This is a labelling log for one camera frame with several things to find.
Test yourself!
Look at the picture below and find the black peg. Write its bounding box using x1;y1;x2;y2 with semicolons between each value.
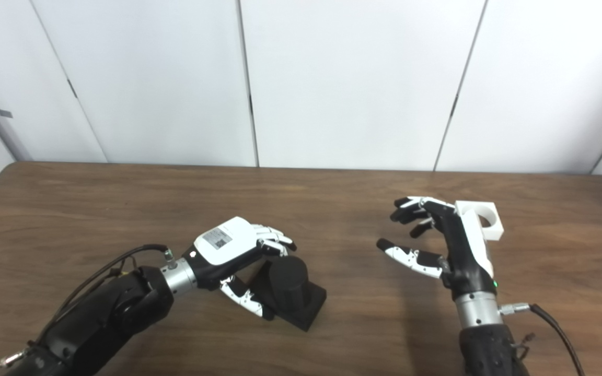
246;255;328;332

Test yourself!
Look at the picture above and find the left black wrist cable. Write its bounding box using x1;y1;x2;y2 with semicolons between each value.
0;244;176;367

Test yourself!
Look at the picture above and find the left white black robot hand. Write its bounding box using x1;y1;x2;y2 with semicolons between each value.
192;217;297;319

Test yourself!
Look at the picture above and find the white square piece with hole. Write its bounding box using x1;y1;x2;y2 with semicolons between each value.
455;201;504;241

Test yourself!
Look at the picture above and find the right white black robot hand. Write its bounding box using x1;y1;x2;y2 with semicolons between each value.
376;196;496;301

